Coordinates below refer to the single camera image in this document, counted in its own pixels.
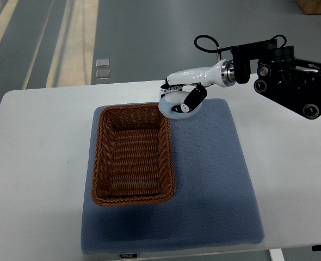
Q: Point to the lower metal floor plate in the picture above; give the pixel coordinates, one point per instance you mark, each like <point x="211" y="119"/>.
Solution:
<point x="102" y="74"/>

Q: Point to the light blue plush toy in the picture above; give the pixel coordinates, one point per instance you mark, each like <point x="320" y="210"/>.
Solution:
<point x="172" y="99"/>

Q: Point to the metal floor plate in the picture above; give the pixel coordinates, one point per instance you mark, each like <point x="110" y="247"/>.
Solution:
<point x="102" y="74"/>
<point x="102" y="62"/>

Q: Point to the blue foam mat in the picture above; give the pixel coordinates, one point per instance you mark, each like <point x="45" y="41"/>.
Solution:
<point x="214" y="203"/>

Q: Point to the white table leg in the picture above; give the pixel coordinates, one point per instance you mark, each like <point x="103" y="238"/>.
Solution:
<point x="276" y="254"/>

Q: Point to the brown wicker basket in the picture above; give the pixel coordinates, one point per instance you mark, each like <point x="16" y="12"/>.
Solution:
<point x="133" y="162"/>

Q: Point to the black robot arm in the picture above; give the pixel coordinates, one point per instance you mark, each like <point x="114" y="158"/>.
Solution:
<point x="290" y="82"/>

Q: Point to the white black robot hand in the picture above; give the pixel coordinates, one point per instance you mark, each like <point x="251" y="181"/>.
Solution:
<point x="221" y="74"/>

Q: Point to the upper metal floor plate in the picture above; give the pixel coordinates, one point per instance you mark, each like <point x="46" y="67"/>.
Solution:
<point x="102" y="62"/>

